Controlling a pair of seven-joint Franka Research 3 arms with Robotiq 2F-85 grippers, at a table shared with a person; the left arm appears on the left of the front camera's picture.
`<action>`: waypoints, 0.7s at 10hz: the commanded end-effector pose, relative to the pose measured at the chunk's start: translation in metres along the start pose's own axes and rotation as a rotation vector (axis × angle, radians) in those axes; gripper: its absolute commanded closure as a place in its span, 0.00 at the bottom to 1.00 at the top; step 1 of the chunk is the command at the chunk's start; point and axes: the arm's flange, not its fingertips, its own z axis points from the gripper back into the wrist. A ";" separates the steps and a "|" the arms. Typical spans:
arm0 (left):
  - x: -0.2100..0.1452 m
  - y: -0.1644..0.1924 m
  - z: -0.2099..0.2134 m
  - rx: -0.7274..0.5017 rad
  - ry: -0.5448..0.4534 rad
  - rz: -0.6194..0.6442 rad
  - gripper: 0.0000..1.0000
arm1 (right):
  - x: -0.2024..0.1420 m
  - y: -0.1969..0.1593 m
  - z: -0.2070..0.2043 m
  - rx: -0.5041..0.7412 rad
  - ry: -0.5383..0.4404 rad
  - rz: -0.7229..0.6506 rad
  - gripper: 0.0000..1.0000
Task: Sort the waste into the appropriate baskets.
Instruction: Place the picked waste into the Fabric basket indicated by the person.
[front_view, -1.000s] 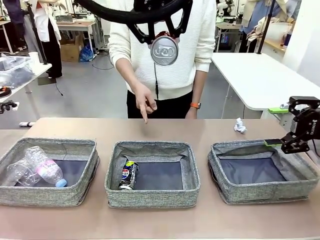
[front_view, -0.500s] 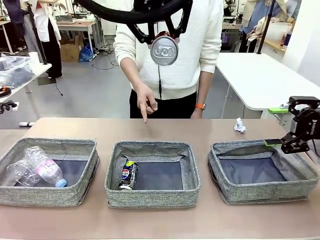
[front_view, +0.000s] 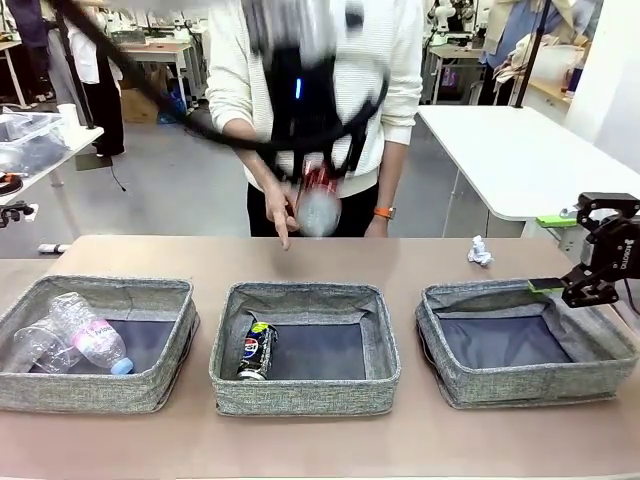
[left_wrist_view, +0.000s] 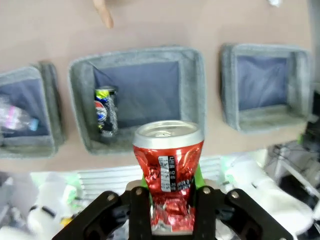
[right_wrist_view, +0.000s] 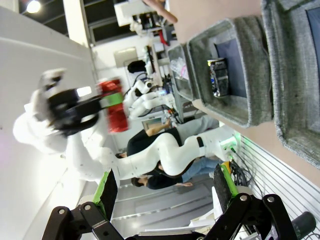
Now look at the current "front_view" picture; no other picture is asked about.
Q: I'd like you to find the clear plastic cup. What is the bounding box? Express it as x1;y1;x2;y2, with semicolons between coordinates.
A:
12;315;81;374

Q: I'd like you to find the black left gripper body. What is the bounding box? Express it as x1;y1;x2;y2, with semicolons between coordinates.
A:
267;43;341;154

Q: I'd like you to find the black tripod stand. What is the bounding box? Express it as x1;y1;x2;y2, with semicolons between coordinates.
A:
53;0;97;131

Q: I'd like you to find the white fabric pile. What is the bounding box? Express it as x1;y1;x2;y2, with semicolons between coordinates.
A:
492;32;589;96

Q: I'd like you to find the crumpled white paper ball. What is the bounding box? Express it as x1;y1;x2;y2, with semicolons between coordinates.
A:
466;235;495;268

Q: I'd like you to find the white paper cup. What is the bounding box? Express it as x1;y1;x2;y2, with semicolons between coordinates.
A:
56;103;81;134

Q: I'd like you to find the clear plastic storage box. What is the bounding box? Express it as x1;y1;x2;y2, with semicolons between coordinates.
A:
0;112;70;175

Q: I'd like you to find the black clamp tool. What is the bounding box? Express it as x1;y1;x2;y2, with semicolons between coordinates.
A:
0;200;40;229

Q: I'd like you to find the black vertical pole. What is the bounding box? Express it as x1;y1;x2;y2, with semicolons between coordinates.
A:
512;0;552;109

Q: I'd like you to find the crushed red soda can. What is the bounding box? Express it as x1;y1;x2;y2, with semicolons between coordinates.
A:
296;160;344;237

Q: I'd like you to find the person in white sweater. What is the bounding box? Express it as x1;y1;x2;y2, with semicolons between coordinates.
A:
204;0;425;239

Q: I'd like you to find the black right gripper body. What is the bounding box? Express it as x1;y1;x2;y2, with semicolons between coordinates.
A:
579;213;640;281

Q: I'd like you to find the person's right hand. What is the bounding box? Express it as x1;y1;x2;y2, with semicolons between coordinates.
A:
263;177;303;252

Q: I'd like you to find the figure in dark clothes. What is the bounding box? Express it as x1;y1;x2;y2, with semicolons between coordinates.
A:
7;0;56;104

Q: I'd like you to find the metal workbench with equipment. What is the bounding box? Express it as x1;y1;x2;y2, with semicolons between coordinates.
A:
418;27;487;106

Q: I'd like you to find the grey fabric basket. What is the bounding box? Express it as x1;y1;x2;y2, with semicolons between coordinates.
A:
0;273;200;415
414;277;640;411
208;281;403;418

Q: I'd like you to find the workbench with wooden top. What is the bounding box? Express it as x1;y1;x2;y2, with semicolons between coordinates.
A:
110;29;207;104

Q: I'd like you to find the brown cardboard box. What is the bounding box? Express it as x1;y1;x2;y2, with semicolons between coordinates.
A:
119;87;161;124

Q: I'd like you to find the clear bottle with pink label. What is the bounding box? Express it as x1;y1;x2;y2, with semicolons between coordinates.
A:
48;292;136;376

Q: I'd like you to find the white side table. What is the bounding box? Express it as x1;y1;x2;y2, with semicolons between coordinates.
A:
0;112;105;207

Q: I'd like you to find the person in white coat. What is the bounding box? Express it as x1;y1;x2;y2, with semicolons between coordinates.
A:
63;0;126;157

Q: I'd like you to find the orange and black roll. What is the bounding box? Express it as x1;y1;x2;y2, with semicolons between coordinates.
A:
0;169;25;197

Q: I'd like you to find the thin black floor cable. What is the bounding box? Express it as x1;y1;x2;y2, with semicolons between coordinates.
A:
109;154;127;194

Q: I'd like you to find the person's left forearm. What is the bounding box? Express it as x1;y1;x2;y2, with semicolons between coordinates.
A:
377;139;410;211

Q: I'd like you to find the black Pepsi can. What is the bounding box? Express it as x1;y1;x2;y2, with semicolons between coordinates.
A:
235;321;280;382

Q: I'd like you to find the person's right forearm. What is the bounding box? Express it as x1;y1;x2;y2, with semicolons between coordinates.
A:
212;112;281;194

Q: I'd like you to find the large white table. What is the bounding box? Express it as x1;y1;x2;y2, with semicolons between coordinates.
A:
415;103;640;239

